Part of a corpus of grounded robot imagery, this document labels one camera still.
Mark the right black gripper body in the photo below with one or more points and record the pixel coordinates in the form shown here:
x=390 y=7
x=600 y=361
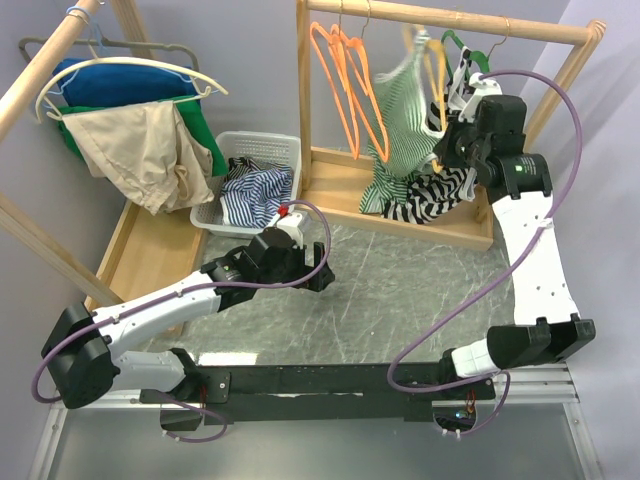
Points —
x=463 y=145

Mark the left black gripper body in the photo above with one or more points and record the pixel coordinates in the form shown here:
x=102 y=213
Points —
x=293 y=268

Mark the blue white striped tank top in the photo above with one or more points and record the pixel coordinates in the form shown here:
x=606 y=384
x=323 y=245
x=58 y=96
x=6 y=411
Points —
x=253 y=200

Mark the green white striped tank top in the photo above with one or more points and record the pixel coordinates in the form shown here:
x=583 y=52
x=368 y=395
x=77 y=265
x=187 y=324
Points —
x=404 y=112

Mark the yellow hanger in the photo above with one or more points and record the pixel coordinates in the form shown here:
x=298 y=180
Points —
x=435 y=48

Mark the orange plastic hanger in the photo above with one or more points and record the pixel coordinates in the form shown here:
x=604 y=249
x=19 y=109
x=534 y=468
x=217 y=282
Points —
x=330 y=85

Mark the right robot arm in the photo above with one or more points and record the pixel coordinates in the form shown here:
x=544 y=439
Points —
x=547 y=326

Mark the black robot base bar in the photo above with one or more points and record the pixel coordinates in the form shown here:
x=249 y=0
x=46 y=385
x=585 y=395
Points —
x=315 y=392

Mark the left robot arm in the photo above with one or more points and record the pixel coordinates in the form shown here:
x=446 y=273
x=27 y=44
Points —
x=90 y=353

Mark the green hanger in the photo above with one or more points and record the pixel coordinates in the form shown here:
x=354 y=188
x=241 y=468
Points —
x=467 y=56

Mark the cream white hanger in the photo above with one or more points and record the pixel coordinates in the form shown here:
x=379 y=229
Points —
x=45 y=107

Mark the grey hanger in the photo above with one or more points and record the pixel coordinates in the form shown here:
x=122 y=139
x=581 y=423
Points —
x=81 y=49

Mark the black white zebra garment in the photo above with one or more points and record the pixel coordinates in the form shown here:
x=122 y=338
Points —
x=431 y=195

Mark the white perforated plastic basket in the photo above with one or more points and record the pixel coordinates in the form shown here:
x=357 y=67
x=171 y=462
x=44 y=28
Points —
x=280 y=149

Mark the left wooden clothes rack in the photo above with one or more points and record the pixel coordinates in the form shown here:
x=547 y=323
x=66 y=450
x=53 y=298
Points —
x=131 y=250

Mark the beige cloth garment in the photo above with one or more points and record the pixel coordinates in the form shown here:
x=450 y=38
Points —
x=147 y=152

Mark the green garment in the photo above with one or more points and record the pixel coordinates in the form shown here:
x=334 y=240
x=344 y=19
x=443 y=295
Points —
x=192 y=116

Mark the blue folded garment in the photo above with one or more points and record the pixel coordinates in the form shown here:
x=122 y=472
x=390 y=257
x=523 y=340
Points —
x=115 y=85

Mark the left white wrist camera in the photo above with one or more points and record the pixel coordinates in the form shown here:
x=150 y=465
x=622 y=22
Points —
x=293 y=223

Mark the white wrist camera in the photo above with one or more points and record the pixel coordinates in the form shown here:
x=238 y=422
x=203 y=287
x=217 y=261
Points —
x=293 y=223
x=482 y=88

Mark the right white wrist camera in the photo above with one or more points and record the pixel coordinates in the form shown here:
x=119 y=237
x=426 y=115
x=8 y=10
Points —
x=482 y=88

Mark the aluminium rail frame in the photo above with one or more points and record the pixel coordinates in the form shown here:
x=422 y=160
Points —
x=539 y=434

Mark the light blue wire hanger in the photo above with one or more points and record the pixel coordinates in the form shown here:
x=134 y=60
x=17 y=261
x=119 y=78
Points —
x=201 y=92

